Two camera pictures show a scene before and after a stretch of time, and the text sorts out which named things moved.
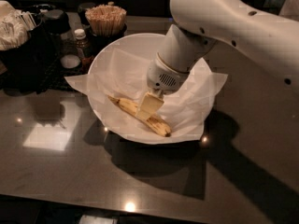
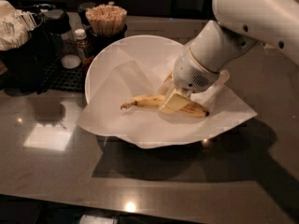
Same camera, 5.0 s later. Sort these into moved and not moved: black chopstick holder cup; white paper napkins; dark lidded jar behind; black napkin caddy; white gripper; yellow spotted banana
Moved: white gripper; yellow spotted banana
Not moved: dark lidded jar behind; black chopstick holder cup; white paper napkins; black napkin caddy
